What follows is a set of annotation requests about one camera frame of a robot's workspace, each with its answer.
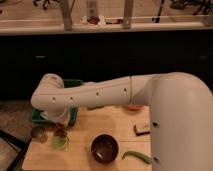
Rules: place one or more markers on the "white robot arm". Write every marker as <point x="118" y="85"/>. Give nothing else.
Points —
<point x="180" y="106"/>

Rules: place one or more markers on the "green chili pepper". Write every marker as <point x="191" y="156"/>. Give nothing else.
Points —
<point x="138" y="155"/>

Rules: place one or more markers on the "orange red bowl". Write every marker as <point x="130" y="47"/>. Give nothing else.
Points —
<point x="134" y="107"/>

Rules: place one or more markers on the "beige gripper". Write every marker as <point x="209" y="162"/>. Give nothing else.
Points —
<point x="64" y="120"/>

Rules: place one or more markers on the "metal cup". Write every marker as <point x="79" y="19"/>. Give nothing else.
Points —
<point x="38" y="134"/>

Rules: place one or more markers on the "green plastic tray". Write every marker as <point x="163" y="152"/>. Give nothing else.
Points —
<point x="37" y="116"/>

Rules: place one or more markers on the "dark maroon bowl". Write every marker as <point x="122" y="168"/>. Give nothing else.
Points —
<point x="104" y="148"/>

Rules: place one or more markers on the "dark purple grape bunch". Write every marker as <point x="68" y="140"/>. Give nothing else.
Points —
<point x="60" y="130"/>

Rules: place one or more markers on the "green plastic cup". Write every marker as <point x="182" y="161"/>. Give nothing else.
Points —
<point x="59" y="142"/>

